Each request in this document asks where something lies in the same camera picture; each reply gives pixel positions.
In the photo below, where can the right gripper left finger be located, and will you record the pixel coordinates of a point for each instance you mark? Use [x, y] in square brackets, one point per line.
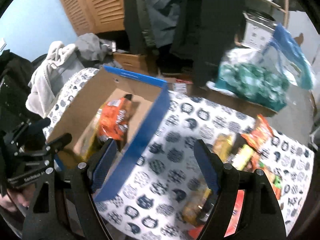
[47, 216]

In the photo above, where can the orange striped snack bag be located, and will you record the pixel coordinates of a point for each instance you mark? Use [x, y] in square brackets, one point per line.
[260, 133]

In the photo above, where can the brown cardboard box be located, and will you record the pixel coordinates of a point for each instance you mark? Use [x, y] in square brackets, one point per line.
[141, 64]

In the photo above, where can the red snack packet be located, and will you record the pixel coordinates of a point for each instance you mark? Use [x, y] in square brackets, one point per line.
[194, 233]

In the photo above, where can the left human hand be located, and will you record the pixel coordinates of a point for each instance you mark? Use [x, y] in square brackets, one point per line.
[14, 198]

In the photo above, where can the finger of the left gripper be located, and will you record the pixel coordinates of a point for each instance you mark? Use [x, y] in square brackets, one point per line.
[25, 131]
[52, 147]

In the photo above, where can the orange chip bag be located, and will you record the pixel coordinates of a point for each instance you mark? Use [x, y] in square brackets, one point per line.
[114, 119]

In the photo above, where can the wooden louvered cabinet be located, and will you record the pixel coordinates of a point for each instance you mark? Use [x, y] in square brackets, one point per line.
[95, 16]

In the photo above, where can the black yellow snack bag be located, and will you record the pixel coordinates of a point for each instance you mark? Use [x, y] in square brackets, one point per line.
[240, 153]

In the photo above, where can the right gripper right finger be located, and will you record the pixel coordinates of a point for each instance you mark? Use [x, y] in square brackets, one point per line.
[260, 217]

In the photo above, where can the wooden shelf rack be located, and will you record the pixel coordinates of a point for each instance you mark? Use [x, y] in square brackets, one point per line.
[260, 18]

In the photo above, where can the green plastic bag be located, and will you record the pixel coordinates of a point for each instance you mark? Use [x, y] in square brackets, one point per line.
[244, 73]

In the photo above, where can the blue cardboard box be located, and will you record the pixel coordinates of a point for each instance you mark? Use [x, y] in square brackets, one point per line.
[150, 103]

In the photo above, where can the white fleece blanket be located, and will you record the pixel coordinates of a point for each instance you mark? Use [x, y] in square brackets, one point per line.
[41, 84]

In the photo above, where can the blue ziplock bag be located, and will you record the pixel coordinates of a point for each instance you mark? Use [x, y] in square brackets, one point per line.
[283, 55]

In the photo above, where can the grey clothing pile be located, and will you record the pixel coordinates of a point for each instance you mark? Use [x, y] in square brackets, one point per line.
[94, 51]

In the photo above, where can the orange green seaweed cracker bag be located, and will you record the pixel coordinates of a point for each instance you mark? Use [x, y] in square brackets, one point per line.
[275, 180]

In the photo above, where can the dark hanging jackets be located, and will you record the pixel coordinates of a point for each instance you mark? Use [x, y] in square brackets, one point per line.
[183, 35]

